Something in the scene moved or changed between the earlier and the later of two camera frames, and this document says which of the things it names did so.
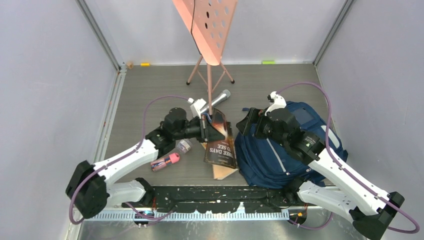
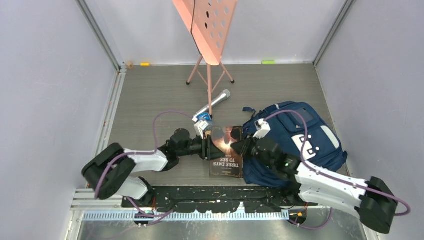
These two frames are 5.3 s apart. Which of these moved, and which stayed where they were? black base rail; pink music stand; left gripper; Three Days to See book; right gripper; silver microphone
Moved: right gripper; left gripper; Three Days to See book
Stayed: silver microphone; pink music stand; black base rail
